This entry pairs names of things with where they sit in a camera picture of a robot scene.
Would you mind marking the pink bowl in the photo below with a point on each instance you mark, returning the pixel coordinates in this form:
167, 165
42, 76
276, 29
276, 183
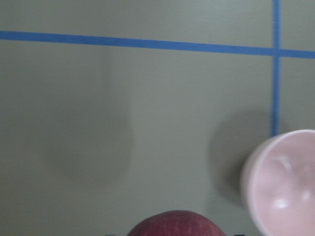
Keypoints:
277, 185

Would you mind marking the red apple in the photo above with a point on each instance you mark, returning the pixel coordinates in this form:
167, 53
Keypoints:
176, 223

